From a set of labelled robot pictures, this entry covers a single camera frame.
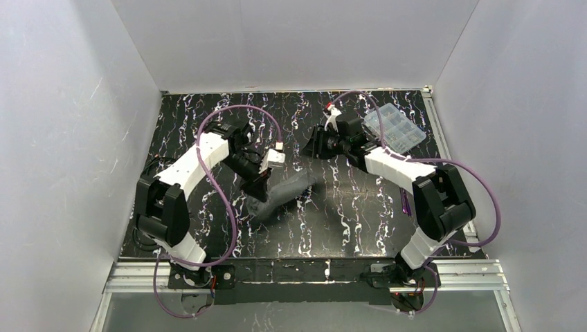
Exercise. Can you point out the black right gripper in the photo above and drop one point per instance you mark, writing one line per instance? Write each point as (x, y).
(322, 145)

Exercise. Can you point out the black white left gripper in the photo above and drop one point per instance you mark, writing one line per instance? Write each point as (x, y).
(253, 176)

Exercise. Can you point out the grey fabric napkin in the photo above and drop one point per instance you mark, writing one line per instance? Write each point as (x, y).
(280, 195)

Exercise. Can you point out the purple metal spoon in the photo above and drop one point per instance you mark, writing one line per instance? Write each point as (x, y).
(405, 205)

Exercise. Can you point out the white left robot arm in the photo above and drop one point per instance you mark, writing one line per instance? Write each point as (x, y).
(161, 201)

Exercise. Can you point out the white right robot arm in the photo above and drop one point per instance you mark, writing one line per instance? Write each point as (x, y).
(442, 202)

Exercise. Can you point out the clear plastic screw box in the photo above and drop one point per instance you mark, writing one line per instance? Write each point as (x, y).
(400, 134)

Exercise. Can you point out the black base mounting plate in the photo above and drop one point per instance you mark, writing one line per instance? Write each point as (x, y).
(404, 300)

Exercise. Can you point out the aluminium front frame rail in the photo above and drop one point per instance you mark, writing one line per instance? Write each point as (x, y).
(447, 274)

